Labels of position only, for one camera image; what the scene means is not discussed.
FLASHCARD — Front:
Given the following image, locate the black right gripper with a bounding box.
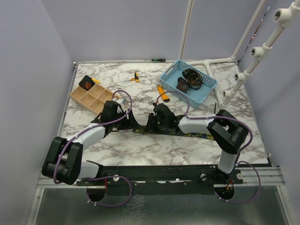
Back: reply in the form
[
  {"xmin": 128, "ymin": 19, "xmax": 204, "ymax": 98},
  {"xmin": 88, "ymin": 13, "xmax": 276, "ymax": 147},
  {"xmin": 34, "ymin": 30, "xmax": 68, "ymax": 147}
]
[{"xmin": 144, "ymin": 112, "xmax": 168, "ymax": 133}]

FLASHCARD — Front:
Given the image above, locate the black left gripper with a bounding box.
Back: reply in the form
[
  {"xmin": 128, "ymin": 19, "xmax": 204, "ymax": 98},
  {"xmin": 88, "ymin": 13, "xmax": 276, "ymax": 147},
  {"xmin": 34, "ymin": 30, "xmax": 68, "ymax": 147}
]
[{"xmin": 112, "ymin": 108, "xmax": 139, "ymax": 130}]

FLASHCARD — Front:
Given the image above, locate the blue yellow floral tie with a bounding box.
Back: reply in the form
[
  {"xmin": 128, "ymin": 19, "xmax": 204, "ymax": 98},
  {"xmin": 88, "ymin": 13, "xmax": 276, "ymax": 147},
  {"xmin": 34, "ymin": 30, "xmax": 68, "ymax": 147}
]
[{"xmin": 133, "ymin": 126, "xmax": 215, "ymax": 141}]

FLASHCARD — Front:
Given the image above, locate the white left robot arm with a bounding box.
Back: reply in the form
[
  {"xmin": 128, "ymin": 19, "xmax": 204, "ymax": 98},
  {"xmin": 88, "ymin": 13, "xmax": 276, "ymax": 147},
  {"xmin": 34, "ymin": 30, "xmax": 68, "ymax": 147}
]
[{"xmin": 42, "ymin": 100, "xmax": 138, "ymax": 185}]

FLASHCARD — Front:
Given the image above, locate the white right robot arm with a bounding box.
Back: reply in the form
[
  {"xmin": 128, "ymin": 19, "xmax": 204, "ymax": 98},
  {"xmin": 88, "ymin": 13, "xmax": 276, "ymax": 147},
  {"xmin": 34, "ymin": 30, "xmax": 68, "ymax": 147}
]
[{"xmin": 144, "ymin": 104, "xmax": 253, "ymax": 183}]

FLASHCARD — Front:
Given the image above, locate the wooden compartment tray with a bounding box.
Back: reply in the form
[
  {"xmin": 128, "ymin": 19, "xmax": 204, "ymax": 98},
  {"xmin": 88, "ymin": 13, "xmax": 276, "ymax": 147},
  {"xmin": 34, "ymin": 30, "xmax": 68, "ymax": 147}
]
[{"xmin": 69, "ymin": 84, "xmax": 113, "ymax": 115}]

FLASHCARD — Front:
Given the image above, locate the yellow utility knife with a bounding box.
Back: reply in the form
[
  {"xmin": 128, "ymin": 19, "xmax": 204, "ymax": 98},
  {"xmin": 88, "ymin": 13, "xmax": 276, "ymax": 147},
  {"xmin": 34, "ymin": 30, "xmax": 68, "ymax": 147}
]
[{"xmin": 157, "ymin": 85, "xmax": 170, "ymax": 102}]

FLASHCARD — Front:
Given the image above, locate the rolled dark orange-leaf tie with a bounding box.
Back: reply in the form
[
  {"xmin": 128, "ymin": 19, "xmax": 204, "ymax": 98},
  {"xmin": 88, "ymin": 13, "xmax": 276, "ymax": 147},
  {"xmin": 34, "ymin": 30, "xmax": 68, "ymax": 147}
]
[{"xmin": 78, "ymin": 75, "xmax": 95, "ymax": 91}]

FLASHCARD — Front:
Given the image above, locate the folded dark patterned tie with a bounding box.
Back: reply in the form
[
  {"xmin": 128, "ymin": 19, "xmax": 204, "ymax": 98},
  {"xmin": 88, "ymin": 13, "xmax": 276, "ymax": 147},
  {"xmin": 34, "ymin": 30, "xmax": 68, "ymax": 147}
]
[{"xmin": 176, "ymin": 77, "xmax": 190, "ymax": 94}]

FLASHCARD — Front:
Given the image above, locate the light blue plastic basket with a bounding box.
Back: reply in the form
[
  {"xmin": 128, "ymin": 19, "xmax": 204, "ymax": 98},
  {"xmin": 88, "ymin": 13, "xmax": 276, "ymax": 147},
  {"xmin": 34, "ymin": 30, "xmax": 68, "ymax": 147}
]
[{"xmin": 160, "ymin": 60, "xmax": 218, "ymax": 109}]

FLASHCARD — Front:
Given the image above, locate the white PVC pipe rack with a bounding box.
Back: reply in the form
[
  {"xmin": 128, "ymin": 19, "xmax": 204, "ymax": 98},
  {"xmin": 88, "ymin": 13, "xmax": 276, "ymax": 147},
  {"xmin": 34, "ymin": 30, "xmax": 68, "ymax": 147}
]
[{"xmin": 187, "ymin": 0, "xmax": 300, "ymax": 109}]

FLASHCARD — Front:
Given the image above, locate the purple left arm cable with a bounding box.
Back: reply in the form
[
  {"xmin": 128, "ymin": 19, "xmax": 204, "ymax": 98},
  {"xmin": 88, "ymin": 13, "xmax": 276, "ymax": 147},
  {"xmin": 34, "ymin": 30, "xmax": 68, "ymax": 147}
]
[{"xmin": 53, "ymin": 90, "xmax": 133, "ymax": 185}]

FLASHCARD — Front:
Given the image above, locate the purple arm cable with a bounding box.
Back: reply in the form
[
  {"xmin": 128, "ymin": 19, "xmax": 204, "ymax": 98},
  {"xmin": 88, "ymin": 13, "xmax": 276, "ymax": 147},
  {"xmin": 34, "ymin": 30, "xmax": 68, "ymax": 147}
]
[
  {"xmin": 53, "ymin": 90, "xmax": 133, "ymax": 185},
  {"xmin": 152, "ymin": 90, "xmax": 255, "ymax": 153}
]

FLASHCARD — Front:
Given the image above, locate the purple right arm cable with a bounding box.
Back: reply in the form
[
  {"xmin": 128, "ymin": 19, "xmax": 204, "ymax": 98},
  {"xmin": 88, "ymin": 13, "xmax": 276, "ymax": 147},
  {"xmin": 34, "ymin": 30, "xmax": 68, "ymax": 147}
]
[{"xmin": 152, "ymin": 90, "xmax": 255, "ymax": 153}]

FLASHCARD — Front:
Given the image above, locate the yellow black wire stripper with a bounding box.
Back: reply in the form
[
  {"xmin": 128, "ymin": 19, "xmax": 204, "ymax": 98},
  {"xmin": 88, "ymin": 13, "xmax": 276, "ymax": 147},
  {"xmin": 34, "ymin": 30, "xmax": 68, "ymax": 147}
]
[{"xmin": 130, "ymin": 72, "xmax": 139, "ymax": 83}]

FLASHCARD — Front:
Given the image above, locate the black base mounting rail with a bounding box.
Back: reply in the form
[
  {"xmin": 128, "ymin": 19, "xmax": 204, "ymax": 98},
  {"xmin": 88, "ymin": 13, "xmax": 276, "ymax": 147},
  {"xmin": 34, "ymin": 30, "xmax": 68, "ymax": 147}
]
[{"xmin": 46, "ymin": 161, "xmax": 249, "ymax": 197}]

